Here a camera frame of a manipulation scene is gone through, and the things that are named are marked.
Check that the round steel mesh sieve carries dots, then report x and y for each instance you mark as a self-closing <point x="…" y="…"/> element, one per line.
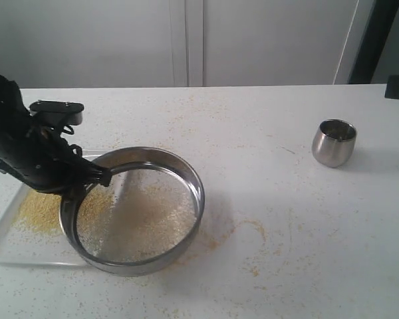
<point x="139" y="167"/>

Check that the stainless steel cup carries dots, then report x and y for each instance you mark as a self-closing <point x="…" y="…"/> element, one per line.
<point x="333" y="143"/>

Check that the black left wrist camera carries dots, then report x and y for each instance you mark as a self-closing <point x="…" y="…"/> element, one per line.
<point x="55" y="113"/>

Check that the pile of sieved grains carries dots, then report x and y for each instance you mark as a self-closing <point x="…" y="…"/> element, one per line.
<point x="134" y="225"/>

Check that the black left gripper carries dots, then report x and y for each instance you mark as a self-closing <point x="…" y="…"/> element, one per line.
<point x="36" y="154"/>

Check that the white cabinet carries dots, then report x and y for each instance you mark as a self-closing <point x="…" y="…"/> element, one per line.
<point x="89" y="44"/>

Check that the white square tray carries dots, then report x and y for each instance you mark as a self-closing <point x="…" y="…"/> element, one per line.
<point x="33" y="239"/>

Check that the yellow fine grains on tray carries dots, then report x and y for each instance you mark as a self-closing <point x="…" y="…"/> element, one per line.
<point x="43" y="212"/>

